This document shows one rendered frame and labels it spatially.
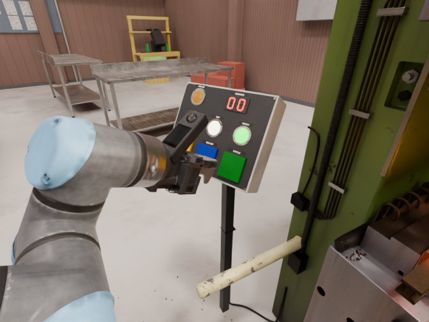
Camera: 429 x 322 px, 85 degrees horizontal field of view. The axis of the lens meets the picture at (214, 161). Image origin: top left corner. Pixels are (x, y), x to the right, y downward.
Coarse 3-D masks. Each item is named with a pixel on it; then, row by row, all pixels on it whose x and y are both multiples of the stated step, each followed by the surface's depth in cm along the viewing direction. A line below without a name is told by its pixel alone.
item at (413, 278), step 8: (424, 256) 41; (424, 264) 39; (416, 272) 38; (424, 272) 38; (400, 280) 37; (408, 280) 36; (416, 280) 36; (424, 280) 36; (400, 288) 38; (408, 288) 36; (416, 288) 35; (424, 288) 35; (408, 296) 36; (416, 296) 36
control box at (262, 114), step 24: (192, 96) 78; (216, 96) 73; (240, 96) 69; (264, 96) 65; (216, 120) 72; (240, 120) 68; (264, 120) 64; (216, 144) 71; (240, 144) 67; (264, 144) 64; (216, 168) 71; (264, 168) 70
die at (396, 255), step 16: (400, 208) 56; (384, 224) 51; (400, 224) 51; (416, 224) 50; (368, 240) 52; (384, 240) 48; (400, 240) 46; (416, 240) 46; (384, 256) 49; (400, 256) 46; (416, 256) 44
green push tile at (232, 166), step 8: (224, 152) 69; (224, 160) 69; (232, 160) 67; (240, 160) 66; (224, 168) 68; (232, 168) 67; (240, 168) 66; (224, 176) 68; (232, 176) 67; (240, 176) 66
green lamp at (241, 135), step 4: (240, 128) 67; (244, 128) 67; (236, 132) 68; (240, 132) 67; (244, 132) 67; (236, 136) 68; (240, 136) 67; (244, 136) 66; (248, 136) 66; (236, 140) 68; (240, 140) 67; (244, 140) 66
